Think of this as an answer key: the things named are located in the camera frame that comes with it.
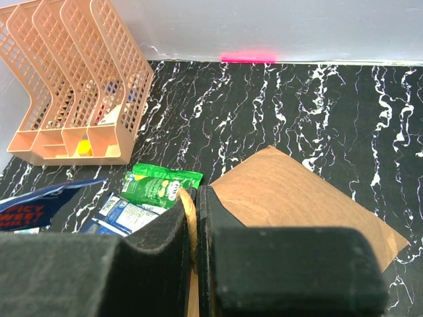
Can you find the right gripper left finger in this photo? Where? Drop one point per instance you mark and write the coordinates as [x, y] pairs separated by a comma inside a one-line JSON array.
[[57, 274]]

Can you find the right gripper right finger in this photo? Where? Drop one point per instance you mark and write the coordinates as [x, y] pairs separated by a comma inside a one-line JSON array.
[[283, 271]]

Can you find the dark blue spicy chips bag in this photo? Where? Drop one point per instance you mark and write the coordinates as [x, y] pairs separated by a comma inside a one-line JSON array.
[[36, 209]]

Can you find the brown paper bag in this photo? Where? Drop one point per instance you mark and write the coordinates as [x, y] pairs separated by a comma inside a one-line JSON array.
[[270, 189]]

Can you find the blue cookie snack pack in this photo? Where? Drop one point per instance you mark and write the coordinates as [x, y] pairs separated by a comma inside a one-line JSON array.
[[118, 216]]

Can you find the green chips bag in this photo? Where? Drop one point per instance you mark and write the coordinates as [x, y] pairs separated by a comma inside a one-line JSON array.
[[155, 187]]

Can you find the yellow sticky note block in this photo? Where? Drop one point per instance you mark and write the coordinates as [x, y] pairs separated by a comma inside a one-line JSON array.
[[84, 148]]

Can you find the peach desk file organizer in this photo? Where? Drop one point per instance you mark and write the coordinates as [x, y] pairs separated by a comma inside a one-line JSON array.
[[86, 78]]

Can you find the pink tape strip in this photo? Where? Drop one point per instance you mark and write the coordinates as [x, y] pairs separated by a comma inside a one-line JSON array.
[[247, 57]]

